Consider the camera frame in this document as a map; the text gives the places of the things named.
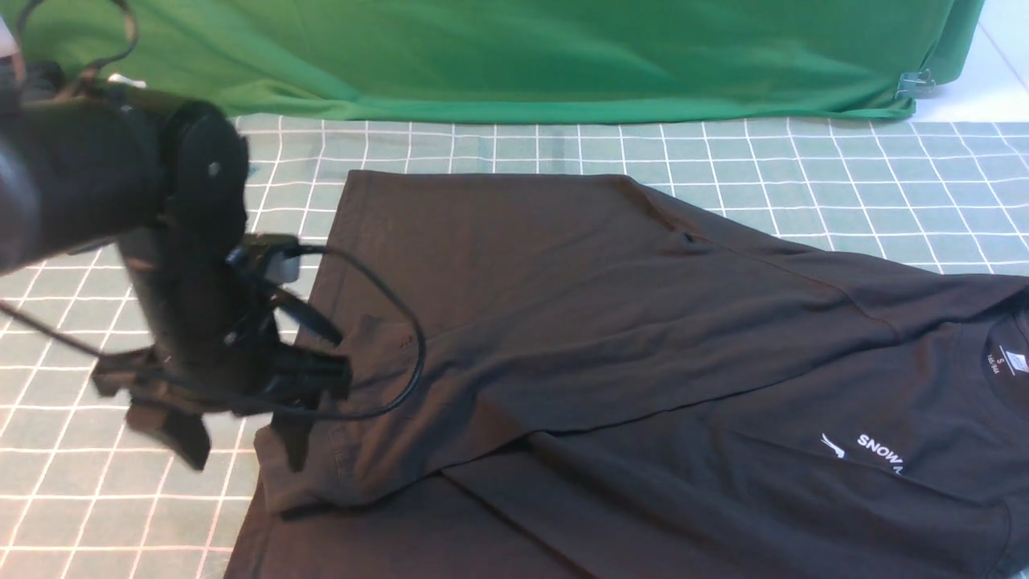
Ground dark gray long-sleeve top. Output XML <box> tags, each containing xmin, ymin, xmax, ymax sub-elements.
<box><xmin>225</xmin><ymin>170</ymin><xmax>1028</xmax><ymax>578</ymax></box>

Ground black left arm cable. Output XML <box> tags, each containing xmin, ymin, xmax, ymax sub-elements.
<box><xmin>0</xmin><ymin>0</ymin><xmax>427</xmax><ymax>423</ymax></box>

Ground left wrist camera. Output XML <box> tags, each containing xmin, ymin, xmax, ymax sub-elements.
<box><xmin>227</xmin><ymin>233</ymin><xmax>301</xmax><ymax>285</ymax></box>

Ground metal binder clip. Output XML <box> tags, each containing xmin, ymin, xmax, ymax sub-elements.
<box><xmin>894</xmin><ymin>68</ymin><xmax>937</xmax><ymax>100</ymax></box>

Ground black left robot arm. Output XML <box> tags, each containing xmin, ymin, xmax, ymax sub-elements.
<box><xmin>2</xmin><ymin>84</ymin><xmax>351</xmax><ymax>472</ymax></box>

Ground green checkered tablecloth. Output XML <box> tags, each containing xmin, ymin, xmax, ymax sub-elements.
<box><xmin>1</xmin><ymin>115</ymin><xmax>1028</xmax><ymax>578</ymax></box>

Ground green backdrop cloth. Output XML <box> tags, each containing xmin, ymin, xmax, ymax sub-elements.
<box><xmin>0</xmin><ymin>0</ymin><xmax>985</xmax><ymax>125</ymax></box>

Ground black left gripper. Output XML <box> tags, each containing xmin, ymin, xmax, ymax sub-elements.
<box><xmin>92</xmin><ymin>306</ymin><xmax>352</xmax><ymax>473</ymax></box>

